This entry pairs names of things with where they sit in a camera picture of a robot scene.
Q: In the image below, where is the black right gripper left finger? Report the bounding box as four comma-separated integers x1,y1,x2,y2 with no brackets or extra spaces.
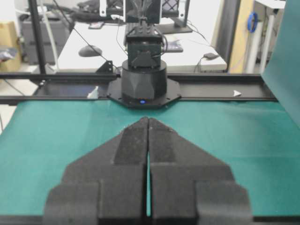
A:
43,117,148,225

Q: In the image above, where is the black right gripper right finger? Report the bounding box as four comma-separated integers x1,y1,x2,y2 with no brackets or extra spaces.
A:
149,118,253,225

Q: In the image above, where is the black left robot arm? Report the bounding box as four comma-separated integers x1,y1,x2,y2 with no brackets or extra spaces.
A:
109,18,252,225

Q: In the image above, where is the green table cloth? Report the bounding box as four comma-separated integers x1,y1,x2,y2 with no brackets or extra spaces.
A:
0,0,300,224

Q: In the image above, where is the black computer mouse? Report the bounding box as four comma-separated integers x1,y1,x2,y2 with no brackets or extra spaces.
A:
78,45,102,57

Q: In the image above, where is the white desk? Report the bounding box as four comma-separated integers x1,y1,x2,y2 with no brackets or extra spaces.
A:
58,22,227,74

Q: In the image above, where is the black monitor stand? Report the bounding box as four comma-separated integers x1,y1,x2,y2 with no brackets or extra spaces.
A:
158,17,193,34

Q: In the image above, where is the cardboard box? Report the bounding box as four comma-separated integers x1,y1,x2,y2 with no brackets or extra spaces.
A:
0,21,22,72

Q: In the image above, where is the blue tape roll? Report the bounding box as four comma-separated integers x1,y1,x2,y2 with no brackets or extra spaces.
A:
247,12,258,33

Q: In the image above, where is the black aluminium frame rail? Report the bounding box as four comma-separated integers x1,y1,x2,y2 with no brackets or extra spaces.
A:
0,72,277,105

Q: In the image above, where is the black vertical frame post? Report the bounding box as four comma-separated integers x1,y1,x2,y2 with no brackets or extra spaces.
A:
28,0,46,74

